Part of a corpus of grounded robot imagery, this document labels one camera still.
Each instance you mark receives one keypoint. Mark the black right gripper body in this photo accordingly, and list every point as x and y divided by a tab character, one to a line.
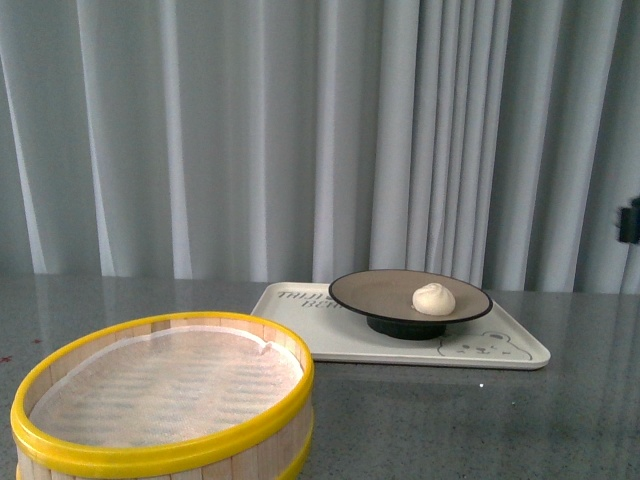
629	222

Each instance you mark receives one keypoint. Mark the white steamed bun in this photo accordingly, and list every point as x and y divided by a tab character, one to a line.
433	299

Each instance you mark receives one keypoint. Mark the brown plate with black rim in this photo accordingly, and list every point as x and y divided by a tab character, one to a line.
388	299

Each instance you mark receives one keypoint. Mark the cream rectangular bear tray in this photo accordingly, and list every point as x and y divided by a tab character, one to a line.
336	334

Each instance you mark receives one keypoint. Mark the grey pleated curtain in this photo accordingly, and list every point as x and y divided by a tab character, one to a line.
493	141

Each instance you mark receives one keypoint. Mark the yellow rimmed bamboo steamer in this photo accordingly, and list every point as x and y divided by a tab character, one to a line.
273	445

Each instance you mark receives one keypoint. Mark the white steamer liner cloth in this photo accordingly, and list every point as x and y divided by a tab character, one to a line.
167	387

